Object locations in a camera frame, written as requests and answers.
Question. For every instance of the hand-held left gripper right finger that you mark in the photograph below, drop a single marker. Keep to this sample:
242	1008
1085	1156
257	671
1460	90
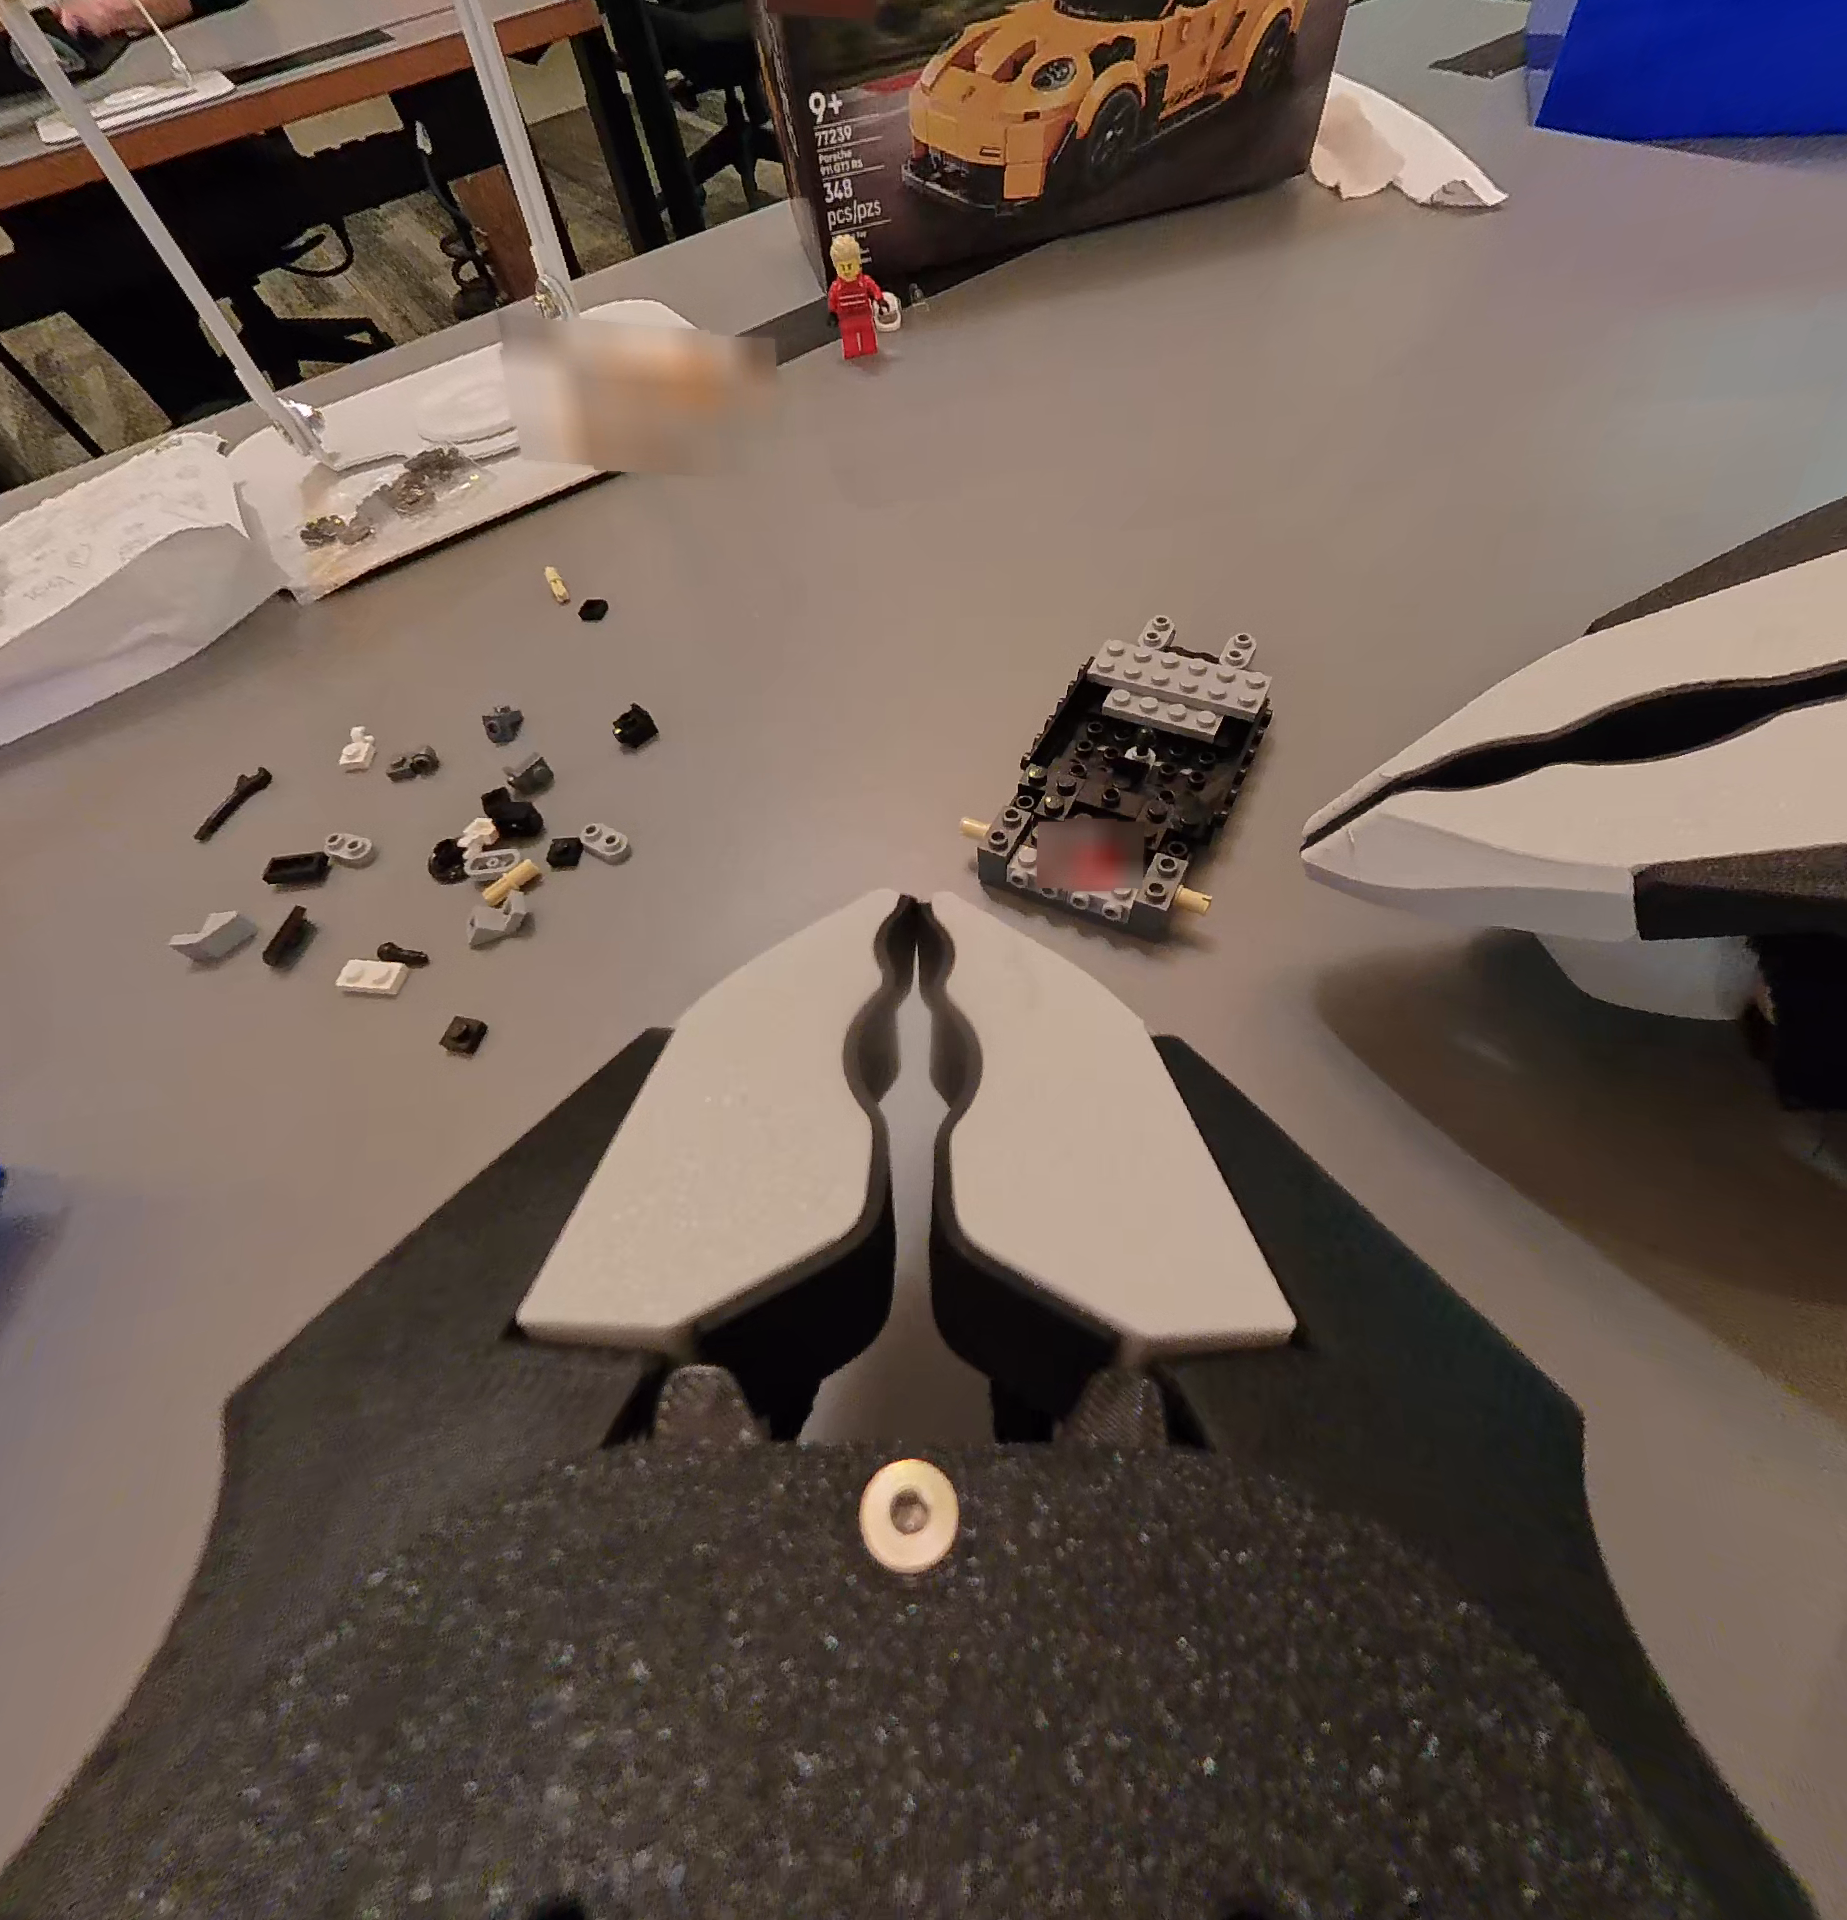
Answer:
1119	1171

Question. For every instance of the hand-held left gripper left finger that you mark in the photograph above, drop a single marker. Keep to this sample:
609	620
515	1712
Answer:
714	1156

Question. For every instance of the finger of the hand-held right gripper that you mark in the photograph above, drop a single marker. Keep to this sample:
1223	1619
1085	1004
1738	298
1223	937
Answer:
1614	676
1539	841

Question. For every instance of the black brick chassis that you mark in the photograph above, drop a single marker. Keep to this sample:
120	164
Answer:
1149	750

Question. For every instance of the wood-edged office desk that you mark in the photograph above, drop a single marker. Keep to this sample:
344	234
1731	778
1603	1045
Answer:
339	76

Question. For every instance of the scattered small brick pieces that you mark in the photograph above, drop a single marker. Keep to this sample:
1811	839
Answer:
635	725

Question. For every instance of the crumpled white paper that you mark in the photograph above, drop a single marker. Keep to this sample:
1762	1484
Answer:
1389	141

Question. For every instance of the clear plastic parts bag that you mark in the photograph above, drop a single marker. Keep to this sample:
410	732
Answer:
398	496

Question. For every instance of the black toy car box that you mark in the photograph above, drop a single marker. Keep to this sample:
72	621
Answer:
1044	121

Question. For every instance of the printed white paper bag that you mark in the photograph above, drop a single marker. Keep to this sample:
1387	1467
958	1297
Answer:
99	601

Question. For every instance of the red toy minifigure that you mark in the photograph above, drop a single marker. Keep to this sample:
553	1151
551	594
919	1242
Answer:
856	306

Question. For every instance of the black office chair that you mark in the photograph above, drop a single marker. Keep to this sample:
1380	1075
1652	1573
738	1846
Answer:
398	256

